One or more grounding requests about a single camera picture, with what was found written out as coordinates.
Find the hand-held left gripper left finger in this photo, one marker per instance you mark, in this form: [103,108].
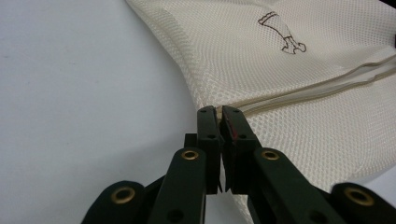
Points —
[209,146]

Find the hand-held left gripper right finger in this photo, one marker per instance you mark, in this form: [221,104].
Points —
[239,146]

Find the cream mesh laundry bag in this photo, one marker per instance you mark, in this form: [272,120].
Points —
[249,62]

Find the white table mat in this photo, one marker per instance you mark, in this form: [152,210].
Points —
[77,93]

